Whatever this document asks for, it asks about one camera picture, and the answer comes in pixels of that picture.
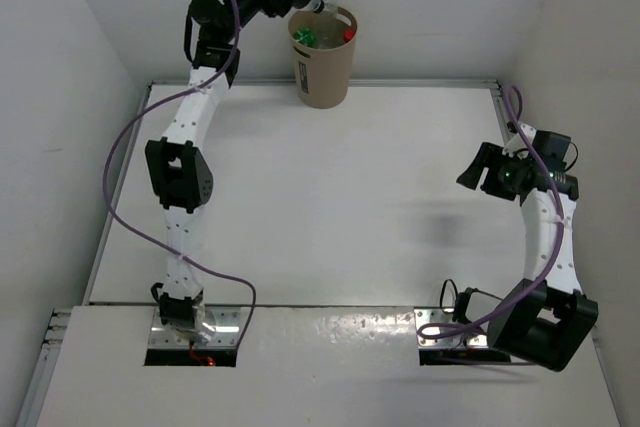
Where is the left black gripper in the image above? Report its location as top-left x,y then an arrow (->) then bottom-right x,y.
220,0 -> 304,44

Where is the green plastic bottle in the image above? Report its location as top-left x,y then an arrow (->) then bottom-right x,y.
292,27 -> 317,48

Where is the red cap clear bottle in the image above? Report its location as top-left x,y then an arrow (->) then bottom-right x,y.
323,29 -> 356,49

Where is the long clear crushed bottle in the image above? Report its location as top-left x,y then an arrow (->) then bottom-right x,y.
314,18 -> 344,50

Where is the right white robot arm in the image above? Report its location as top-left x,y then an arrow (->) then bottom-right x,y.
457,126 -> 599,372

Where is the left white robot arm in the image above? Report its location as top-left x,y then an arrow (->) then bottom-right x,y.
144,0 -> 324,338

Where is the brown plastic garbage bin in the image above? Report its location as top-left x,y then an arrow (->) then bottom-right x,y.
288,7 -> 358,109

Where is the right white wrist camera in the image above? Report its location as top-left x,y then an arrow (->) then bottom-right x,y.
502,122 -> 537,159

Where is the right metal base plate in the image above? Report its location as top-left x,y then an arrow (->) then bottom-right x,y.
414,308 -> 489,351

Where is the metal base plate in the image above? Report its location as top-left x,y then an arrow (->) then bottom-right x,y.
414,308 -> 489,351
147,306 -> 240,350

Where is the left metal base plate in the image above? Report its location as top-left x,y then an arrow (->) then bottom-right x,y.
147,306 -> 240,350

